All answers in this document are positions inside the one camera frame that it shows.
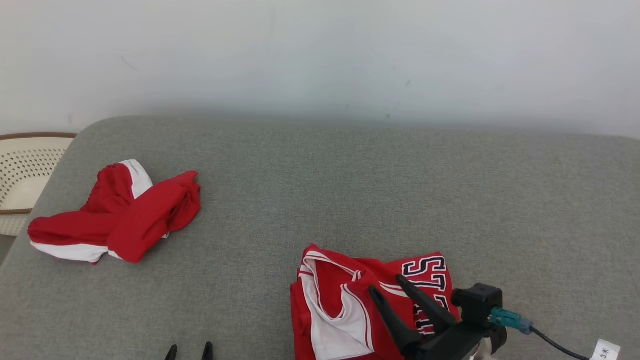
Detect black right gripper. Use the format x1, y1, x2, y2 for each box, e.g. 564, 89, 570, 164
368, 275, 508, 360

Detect red basketball jersey number 23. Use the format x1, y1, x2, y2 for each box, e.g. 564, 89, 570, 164
290, 243, 462, 360

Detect red white shorts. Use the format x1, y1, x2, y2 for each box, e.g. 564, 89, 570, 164
27, 159, 202, 265

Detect grey fabric sofa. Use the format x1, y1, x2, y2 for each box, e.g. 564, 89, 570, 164
0, 115, 640, 360

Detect cream laundry basket brown rim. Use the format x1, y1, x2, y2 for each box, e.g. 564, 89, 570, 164
0, 132, 77, 237

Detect black cable with teal connector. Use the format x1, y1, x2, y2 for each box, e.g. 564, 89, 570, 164
490, 307, 596, 360

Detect white paper cable tag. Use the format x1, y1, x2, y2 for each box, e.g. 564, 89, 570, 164
590, 339, 622, 360

